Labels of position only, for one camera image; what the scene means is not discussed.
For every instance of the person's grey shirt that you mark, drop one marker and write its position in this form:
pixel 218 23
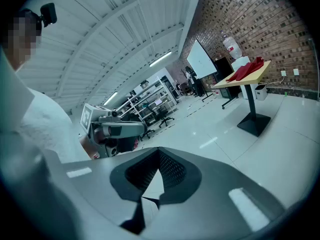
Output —
pixel 45 116

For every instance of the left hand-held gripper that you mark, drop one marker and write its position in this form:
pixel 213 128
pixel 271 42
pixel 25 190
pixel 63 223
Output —
pixel 120 130

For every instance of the white wall socket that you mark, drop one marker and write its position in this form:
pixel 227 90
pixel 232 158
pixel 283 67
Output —
pixel 283 73
pixel 296 72

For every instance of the red cloth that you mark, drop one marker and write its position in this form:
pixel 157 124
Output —
pixel 243 71

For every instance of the black head-worn camera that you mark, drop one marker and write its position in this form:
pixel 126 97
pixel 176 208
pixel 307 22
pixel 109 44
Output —
pixel 48 12

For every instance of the black office chair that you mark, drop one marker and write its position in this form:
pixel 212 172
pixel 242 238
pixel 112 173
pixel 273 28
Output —
pixel 152 115
pixel 165 116

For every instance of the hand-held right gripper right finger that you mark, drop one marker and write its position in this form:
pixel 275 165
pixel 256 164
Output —
pixel 212 184

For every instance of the light wooden pedestal table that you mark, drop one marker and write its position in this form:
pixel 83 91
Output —
pixel 251 101

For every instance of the white shelving unit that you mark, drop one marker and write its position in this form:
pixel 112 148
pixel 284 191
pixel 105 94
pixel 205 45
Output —
pixel 160 89

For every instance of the person's head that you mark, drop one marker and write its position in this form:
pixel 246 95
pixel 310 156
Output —
pixel 20 41

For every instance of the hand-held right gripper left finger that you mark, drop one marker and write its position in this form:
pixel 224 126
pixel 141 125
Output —
pixel 100 184

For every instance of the white water dispenser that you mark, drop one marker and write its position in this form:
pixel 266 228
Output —
pixel 237 65

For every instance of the whiteboard on black stand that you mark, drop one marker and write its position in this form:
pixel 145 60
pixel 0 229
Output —
pixel 200 59

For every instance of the person's left forearm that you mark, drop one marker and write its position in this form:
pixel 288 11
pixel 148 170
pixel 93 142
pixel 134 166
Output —
pixel 86 144

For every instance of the ceiling light panel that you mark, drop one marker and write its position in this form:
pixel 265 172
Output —
pixel 160 59
pixel 110 98

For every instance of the black cabinet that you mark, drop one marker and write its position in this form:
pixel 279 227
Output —
pixel 223 66

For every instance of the clear water dispenser bottle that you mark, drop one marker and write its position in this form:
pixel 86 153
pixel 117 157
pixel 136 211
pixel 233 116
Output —
pixel 231 46

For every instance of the white trash bin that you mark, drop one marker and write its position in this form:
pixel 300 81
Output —
pixel 260 92

